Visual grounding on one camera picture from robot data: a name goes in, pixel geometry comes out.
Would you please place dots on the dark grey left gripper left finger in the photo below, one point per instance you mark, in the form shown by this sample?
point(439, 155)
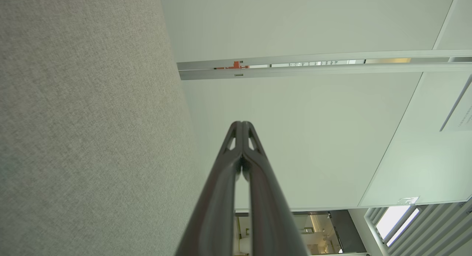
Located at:
point(217, 204)

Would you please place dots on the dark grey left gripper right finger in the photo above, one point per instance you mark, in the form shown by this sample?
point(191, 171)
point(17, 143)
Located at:
point(265, 211)

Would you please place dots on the small white glass sticker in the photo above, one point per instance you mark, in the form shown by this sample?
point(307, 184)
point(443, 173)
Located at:
point(408, 200)

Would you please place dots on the white window blind slats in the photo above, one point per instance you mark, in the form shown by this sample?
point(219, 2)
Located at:
point(435, 226)

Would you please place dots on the grey partition post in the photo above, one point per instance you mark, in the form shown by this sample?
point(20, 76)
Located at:
point(332, 69)

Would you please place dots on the white paper wall notice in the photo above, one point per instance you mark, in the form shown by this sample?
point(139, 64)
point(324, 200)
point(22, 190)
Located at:
point(461, 119)

